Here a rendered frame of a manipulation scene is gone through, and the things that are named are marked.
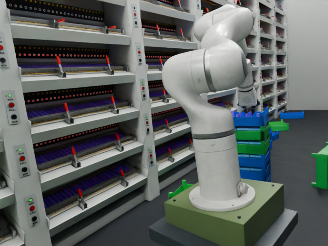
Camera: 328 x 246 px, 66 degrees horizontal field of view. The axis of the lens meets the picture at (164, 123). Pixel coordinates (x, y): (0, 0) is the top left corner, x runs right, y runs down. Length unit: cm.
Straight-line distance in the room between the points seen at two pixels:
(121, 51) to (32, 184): 83
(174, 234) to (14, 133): 67
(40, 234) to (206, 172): 75
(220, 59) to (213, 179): 31
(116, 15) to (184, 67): 92
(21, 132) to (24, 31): 38
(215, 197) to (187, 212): 9
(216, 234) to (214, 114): 30
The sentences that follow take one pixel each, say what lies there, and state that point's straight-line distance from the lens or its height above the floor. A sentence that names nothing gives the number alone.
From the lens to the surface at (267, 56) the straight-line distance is 399.
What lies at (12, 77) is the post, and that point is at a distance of 107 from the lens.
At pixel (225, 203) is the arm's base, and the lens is 73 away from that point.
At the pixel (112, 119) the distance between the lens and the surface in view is 131.
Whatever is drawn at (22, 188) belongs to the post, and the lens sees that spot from 111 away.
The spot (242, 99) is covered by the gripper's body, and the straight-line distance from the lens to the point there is 152.
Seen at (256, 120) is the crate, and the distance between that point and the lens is 149.
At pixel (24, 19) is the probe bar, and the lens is 119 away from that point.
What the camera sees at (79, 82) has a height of 73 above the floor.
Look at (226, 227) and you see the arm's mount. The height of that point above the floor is 34.
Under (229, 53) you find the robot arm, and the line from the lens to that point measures 66.
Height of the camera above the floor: 70
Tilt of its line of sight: 9 degrees down
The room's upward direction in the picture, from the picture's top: 6 degrees counter-clockwise
